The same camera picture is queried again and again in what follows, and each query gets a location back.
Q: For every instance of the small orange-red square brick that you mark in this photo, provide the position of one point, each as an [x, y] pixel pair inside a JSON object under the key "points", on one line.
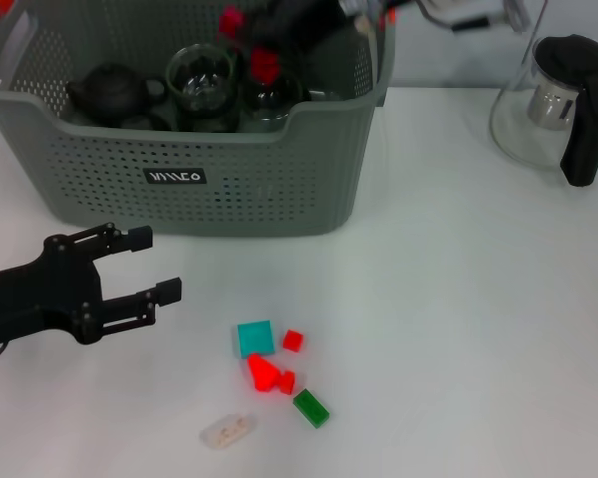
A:
{"points": [[293, 340]]}

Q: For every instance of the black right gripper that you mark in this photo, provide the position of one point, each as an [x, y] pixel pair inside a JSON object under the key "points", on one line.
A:
{"points": [[304, 25]]}

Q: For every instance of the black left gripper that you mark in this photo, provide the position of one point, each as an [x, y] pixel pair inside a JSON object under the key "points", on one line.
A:
{"points": [[35, 299]]}

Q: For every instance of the green building plate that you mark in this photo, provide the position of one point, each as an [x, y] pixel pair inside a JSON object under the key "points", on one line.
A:
{"points": [[310, 408]]}

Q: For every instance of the translucent white building brick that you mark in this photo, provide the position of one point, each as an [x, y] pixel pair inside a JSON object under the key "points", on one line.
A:
{"points": [[227, 430]]}

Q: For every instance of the grey perforated storage bin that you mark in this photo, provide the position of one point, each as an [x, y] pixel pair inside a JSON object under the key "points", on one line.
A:
{"points": [[259, 189]]}

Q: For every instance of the black clay teapot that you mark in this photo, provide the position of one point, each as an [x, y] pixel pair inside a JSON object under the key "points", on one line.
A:
{"points": [[109, 94]]}

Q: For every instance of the small bright red brick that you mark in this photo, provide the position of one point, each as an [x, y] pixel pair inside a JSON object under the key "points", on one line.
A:
{"points": [[285, 382]]}

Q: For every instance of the teal square building plate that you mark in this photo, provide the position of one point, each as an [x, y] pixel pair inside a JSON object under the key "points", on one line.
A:
{"points": [[255, 338]]}

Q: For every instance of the bright red slope brick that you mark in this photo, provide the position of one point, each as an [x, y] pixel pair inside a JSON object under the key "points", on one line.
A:
{"points": [[261, 373]]}

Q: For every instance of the dark red curved brick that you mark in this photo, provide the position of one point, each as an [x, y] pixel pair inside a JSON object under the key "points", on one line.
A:
{"points": [[264, 62]]}

